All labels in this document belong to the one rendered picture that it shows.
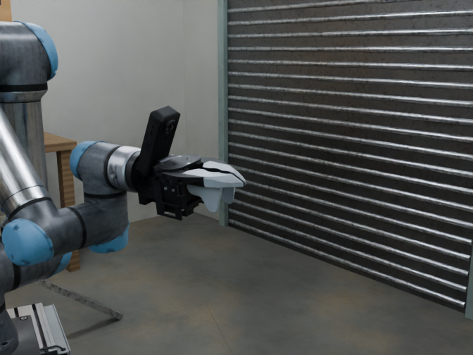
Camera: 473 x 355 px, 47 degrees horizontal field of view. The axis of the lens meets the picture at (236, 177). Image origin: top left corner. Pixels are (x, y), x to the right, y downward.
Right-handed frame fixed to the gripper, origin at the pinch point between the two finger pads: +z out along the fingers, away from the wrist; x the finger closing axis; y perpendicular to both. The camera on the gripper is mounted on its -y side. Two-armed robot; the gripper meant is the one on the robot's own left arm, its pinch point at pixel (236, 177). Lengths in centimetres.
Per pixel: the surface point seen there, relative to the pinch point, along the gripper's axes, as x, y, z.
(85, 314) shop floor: -85, 137, -183
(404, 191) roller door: -227, 95, -62
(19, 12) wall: -154, -18, -299
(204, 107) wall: -270, 69, -247
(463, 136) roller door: -225, 59, -31
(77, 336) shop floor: -69, 135, -167
